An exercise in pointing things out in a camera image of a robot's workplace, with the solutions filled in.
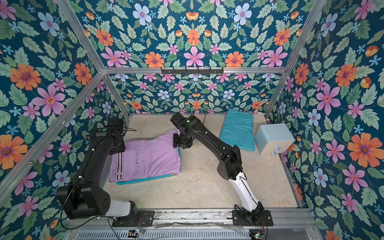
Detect aluminium frame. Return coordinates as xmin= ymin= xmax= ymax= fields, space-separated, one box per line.
xmin=1 ymin=1 xmax=315 ymax=240

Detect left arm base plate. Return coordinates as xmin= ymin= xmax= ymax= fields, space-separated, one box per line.
xmin=112 ymin=211 xmax=155 ymax=228

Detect light blue box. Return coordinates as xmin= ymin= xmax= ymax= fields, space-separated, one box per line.
xmin=255 ymin=123 xmax=295 ymax=155

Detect black hook rail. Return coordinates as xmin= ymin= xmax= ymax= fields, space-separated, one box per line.
xmin=161 ymin=67 xmax=224 ymax=75

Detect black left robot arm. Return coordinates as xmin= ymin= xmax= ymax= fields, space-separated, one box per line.
xmin=56 ymin=118 xmax=131 ymax=220

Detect teal pants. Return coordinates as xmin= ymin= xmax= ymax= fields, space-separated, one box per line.
xmin=219 ymin=109 xmax=255 ymax=152

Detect purple pants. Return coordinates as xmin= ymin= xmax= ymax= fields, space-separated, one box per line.
xmin=109 ymin=131 xmax=181 ymax=183

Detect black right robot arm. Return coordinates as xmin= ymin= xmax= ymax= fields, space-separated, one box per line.
xmin=171 ymin=113 xmax=264 ymax=219

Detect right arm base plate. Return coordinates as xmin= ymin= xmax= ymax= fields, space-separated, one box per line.
xmin=232 ymin=209 xmax=274 ymax=227

